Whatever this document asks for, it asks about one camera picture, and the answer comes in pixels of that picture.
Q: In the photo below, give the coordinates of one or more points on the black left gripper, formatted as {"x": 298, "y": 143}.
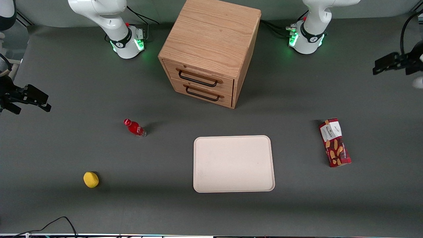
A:
{"x": 413, "y": 56}

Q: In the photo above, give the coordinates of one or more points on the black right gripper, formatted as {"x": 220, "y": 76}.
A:
{"x": 6, "y": 88}

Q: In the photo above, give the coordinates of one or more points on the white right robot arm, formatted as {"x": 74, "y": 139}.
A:
{"x": 109, "y": 16}

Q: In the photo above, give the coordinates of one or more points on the red cookie box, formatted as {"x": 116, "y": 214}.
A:
{"x": 335, "y": 142}

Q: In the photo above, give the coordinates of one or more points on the beige plastic tray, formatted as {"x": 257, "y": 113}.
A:
{"x": 233, "y": 163}

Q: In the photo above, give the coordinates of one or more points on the yellow lemon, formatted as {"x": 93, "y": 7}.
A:
{"x": 91, "y": 179}

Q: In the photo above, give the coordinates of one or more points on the red soda bottle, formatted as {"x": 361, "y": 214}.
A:
{"x": 134, "y": 127}

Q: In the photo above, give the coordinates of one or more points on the wooden drawer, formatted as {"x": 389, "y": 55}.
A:
{"x": 201, "y": 94}
{"x": 198, "y": 79}

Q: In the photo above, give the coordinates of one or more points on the wooden drawer cabinet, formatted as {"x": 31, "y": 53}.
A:
{"x": 211, "y": 36}

